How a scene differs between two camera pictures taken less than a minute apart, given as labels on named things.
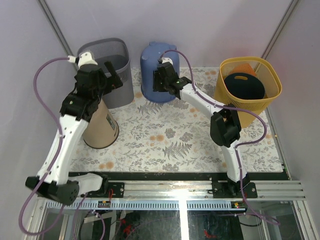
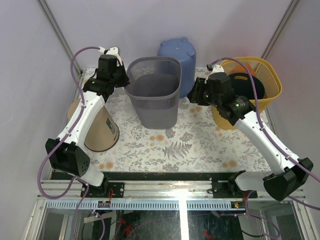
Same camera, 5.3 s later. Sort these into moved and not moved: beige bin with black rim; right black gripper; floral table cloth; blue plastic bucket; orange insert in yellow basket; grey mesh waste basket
Moved: right black gripper; blue plastic bucket; grey mesh waste basket
Not moved: floral table cloth; orange insert in yellow basket; beige bin with black rim
